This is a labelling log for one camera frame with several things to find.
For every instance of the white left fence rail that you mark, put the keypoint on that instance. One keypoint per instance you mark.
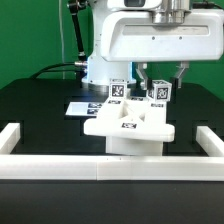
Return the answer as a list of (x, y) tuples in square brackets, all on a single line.
[(9, 137)]

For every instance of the white front fence rail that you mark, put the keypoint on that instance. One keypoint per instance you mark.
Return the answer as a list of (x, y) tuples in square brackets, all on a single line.
[(46, 167)]

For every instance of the white chair back frame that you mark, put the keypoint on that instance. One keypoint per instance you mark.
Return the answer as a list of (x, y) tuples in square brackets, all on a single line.
[(131, 119)]

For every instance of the white chair seat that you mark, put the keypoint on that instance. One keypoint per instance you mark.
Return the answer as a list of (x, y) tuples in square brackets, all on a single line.
[(124, 146)]

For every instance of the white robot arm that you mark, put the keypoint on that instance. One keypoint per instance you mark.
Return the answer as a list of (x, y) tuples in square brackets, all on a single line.
[(101, 71)]

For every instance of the white tag sheet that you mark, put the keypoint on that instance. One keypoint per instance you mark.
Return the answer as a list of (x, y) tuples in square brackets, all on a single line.
[(83, 108)]

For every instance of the black camera stand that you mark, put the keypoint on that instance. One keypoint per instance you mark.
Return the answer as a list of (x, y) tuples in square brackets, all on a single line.
[(75, 6)]

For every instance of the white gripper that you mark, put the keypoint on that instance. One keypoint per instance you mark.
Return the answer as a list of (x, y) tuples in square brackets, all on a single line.
[(132, 36)]

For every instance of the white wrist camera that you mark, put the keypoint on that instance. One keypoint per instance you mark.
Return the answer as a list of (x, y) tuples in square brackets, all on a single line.
[(115, 5)]

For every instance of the white fence rail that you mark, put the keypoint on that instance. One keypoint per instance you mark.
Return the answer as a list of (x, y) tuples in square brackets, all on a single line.
[(46, 167), (210, 142), (9, 137)]

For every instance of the tagged white cube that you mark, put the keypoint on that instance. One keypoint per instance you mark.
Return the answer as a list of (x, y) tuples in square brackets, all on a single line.
[(117, 88), (160, 91)]

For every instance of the white right fence rail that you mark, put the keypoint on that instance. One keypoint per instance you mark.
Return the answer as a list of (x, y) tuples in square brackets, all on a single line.
[(210, 142)]

